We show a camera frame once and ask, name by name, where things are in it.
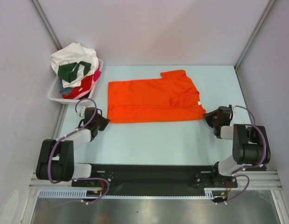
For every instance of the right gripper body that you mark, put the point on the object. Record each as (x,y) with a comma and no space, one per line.
(214,118)

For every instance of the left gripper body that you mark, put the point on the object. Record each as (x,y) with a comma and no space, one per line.
(96,122)

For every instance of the orange t shirt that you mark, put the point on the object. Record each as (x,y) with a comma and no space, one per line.
(172,97)

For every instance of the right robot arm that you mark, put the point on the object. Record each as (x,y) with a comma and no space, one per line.
(250,146)

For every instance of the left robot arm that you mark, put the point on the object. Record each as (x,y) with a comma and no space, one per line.
(56,160)

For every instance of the red t shirt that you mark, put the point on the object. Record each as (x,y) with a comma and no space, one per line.
(80,91)

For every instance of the grey t shirt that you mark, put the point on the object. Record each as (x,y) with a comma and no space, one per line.
(64,90)

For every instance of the pink garment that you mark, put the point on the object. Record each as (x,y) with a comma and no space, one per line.
(96,75)

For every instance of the white plastic basket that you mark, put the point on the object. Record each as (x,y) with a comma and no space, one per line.
(54,94)

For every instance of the green and white t shirt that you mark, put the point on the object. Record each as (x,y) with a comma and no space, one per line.
(69,72)

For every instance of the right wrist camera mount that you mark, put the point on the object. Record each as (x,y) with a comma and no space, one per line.
(233,108)

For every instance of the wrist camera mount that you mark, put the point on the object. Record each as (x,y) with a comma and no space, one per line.
(233,108)
(80,111)

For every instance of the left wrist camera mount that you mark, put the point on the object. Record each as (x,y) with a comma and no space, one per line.
(80,111)

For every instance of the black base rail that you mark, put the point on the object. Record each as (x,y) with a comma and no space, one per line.
(158,177)

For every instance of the white slotted cable duct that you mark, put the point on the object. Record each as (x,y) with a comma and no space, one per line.
(91,194)

